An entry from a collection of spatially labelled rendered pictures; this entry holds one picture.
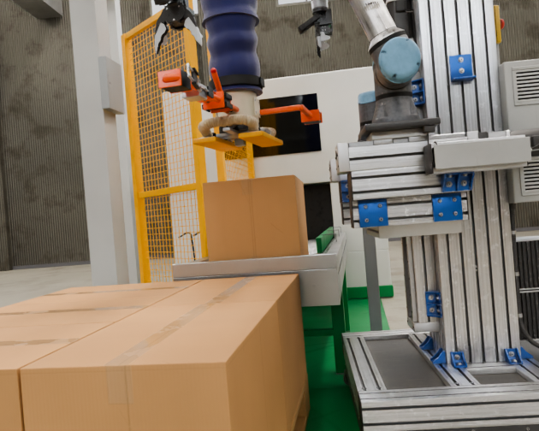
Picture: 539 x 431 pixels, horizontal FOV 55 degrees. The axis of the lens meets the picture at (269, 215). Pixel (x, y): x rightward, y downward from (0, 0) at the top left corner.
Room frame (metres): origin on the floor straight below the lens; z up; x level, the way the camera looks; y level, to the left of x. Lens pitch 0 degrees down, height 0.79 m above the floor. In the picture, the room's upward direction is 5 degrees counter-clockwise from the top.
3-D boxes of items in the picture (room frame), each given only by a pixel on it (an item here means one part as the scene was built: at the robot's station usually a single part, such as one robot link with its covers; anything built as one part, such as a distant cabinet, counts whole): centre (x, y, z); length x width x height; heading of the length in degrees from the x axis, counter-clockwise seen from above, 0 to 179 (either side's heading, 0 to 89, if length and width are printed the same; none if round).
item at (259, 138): (2.14, 0.00, 1.12); 0.34 x 0.10 x 0.05; 165
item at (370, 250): (2.65, -0.50, 0.50); 0.07 x 0.07 x 1.00; 81
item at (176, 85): (1.58, 0.26, 1.22); 0.08 x 0.07 x 0.05; 165
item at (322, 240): (3.63, -0.43, 0.60); 1.60 x 0.11 x 0.09; 171
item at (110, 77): (3.05, 0.87, 1.62); 0.20 x 0.05 x 0.30; 171
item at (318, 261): (2.17, 0.09, 0.58); 0.70 x 0.03 x 0.06; 81
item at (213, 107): (1.92, 0.16, 1.22); 0.10 x 0.08 x 0.06; 75
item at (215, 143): (2.18, 0.19, 1.12); 0.34 x 0.10 x 0.05; 165
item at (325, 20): (2.41, -0.32, 1.66); 0.09 x 0.08 x 0.12; 86
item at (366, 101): (2.15, -0.47, 1.20); 0.13 x 0.12 x 0.14; 146
